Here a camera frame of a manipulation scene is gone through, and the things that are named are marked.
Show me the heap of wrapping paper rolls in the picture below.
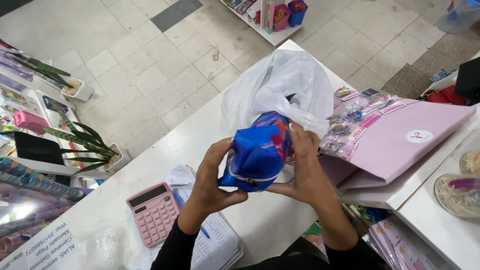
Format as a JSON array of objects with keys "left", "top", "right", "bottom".
[{"left": 0, "top": 157, "right": 88, "bottom": 260}]

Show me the pile of pink printed bags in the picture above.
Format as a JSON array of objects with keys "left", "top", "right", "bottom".
[{"left": 367, "top": 215, "right": 445, "bottom": 270}]

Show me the clear plastic container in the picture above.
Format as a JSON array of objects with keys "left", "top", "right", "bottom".
[{"left": 436, "top": 0, "right": 480, "bottom": 35}]

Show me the side shelf with stationery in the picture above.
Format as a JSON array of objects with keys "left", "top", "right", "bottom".
[{"left": 0, "top": 39, "right": 80, "bottom": 132}]

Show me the large glass bowl with shreds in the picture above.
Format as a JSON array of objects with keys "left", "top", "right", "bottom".
[{"left": 434, "top": 173, "right": 480, "bottom": 218}]

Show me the stack of printed papers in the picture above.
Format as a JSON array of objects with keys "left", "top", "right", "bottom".
[{"left": 127, "top": 165, "right": 245, "bottom": 270}]

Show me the green plant in white pot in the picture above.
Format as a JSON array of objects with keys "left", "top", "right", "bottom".
[{"left": 10, "top": 55, "right": 94, "bottom": 103}]

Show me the blue pen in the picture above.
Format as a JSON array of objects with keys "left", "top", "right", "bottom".
[{"left": 172, "top": 189, "right": 211, "bottom": 239}]

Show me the pink calculator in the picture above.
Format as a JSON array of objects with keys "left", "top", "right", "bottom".
[{"left": 125, "top": 182, "right": 181, "bottom": 248}]

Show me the blue patterned pencil case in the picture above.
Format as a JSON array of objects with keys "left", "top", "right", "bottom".
[{"left": 218, "top": 111, "right": 293, "bottom": 193}]

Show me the pink box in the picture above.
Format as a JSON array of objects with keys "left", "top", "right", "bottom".
[{"left": 12, "top": 110, "right": 50, "bottom": 136}]

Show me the group of packed keychains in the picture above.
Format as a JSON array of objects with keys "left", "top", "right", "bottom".
[{"left": 320, "top": 86, "right": 408, "bottom": 160}]

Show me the blue patterned cloth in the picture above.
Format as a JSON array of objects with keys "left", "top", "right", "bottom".
[{"left": 429, "top": 69, "right": 457, "bottom": 83}]

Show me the person's right hand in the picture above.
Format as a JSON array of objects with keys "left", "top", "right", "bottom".
[{"left": 266, "top": 120, "right": 339, "bottom": 211}]

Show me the black box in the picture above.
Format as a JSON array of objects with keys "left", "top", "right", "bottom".
[{"left": 453, "top": 56, "right": 480, "bottom": 101}]

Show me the white plastic bag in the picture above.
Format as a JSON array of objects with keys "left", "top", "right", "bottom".
[{"left": 220, "top": 49, "right": 335, "bottom": 140}]

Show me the black tray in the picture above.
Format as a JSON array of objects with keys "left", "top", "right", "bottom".
[{"left": 0, "top": 131, "right": 67, "bottom": 166}]

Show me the clear plastic sheet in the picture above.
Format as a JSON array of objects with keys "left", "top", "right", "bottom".
[{"left": 73, "top": 224, "right": 130, "bottom": 270}]

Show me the white printed paper sign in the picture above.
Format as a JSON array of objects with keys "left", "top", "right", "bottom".
[{"left": 22, "top": 222, "right": 82, "bottom": 270}]

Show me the bunch of colourful rings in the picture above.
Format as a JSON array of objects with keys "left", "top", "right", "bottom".
[{"left": 354, "top": 204, "right": 391, "bottom": 224}]

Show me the person's left hand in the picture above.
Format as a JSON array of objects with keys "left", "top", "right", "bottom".
[{"left": 190, "top": 137, "right": 249, "bottom": 218}]

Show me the red cloth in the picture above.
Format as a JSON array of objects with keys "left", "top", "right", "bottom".
[{"left": 427, "top": 85, "right": 466, "bottom": 106}]

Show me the white display shelf with goods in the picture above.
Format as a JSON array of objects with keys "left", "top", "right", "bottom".
[{"left": 219, "top": 0, "right": 309, "bottom": 47}]

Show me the small glass bowl with shreds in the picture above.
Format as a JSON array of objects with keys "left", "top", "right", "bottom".
[{"left": 459, "top": 149, "right": 480, "bottom": 175}]

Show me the stack of pink paper bags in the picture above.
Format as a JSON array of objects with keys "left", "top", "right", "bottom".
[{"left": 319, "top": 98, "right": 477, "bottom": 190}]

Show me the striped plant in white pot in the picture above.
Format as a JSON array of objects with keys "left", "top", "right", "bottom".
[{"left": 42, "top": 99, "right": 132, "bottom": 175}]

